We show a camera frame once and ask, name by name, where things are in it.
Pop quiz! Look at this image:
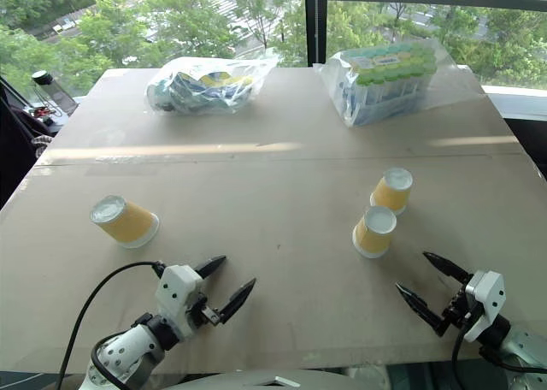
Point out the yellow paper cup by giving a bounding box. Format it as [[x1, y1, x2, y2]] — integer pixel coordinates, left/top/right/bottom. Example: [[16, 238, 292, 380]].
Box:
[[351, 205, 398, 259], [369, 168, 415, 216], [89, 195, 161, 250]]

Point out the plastic bag of blue packets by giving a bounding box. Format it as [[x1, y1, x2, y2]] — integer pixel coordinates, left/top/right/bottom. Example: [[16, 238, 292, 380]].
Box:
[[144, 56, 279, 116]]

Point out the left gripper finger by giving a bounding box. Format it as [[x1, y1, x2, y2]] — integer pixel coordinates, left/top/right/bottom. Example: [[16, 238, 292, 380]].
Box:
[[216, 277, 257, 326], [191, 255, 227, 280]]

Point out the black window frame post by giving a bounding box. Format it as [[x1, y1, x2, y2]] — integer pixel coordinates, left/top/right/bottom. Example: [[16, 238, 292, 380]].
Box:
[[303, 0, 328, 68]]

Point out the plastic-wrapped pack of capped bottles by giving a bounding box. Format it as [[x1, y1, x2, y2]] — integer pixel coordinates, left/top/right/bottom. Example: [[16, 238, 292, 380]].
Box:
[[314, 38, 461, 129]]

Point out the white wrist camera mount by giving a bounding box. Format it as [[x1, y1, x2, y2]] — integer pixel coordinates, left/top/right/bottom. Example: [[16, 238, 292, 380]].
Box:
[[154, 264, 205, 338], [463, 269, 506, 344]]

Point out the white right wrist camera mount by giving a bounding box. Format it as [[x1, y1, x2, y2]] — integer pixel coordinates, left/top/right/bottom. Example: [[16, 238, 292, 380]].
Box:
[[463, 269, 506, 344]]

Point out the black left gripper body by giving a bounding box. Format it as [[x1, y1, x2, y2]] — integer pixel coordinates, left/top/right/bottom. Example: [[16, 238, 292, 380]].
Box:
[[186, 292, 226, 328]]

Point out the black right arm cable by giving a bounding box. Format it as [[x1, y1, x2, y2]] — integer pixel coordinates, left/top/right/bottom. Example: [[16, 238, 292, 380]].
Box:
[[451, 304, 486, 368]]

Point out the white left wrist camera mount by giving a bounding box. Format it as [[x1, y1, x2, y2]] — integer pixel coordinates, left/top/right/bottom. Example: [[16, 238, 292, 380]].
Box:
[[154, 264, 205, 338]]

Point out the glass jar with black lid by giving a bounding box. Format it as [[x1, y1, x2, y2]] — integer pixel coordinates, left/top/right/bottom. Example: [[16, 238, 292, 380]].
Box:
[[31, 70, 66, 117]]

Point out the white window sill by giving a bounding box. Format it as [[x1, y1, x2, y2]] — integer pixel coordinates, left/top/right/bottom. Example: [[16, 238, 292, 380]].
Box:
[[480, 84, 547, 121]]

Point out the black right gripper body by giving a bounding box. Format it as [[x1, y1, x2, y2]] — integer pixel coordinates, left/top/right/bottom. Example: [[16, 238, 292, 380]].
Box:
[[441, 283, 480, 330]]

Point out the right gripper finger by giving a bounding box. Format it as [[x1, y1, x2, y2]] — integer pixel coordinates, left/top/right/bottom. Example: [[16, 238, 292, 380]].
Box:
[[422, 251, 473, 287], [395, 282, 450, 338]]

